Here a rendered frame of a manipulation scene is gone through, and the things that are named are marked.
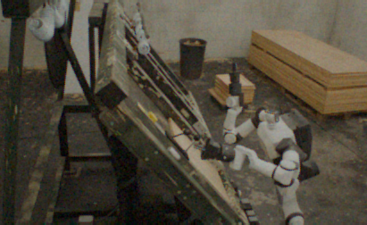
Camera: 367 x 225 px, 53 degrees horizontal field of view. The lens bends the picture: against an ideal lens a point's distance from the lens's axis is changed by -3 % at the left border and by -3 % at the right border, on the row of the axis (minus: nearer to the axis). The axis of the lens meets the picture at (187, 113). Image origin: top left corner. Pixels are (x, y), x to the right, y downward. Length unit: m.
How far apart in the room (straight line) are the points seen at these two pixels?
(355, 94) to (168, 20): 3.75
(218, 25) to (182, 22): 0.78
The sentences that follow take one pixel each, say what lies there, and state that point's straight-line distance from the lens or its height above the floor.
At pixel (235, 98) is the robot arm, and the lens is 2.55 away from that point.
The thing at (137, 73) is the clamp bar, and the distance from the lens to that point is 2.31.
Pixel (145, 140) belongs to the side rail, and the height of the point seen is 1.58.
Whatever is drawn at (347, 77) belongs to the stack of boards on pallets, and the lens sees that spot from 5.90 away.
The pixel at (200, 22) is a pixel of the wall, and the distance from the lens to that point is 7.87.
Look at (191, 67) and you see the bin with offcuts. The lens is 6.82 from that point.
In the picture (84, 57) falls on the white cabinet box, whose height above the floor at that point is 0.58.
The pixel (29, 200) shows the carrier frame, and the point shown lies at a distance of 2.69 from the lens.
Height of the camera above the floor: 2.41
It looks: 26 degrees down
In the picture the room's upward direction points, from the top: 4 degrees clockwise
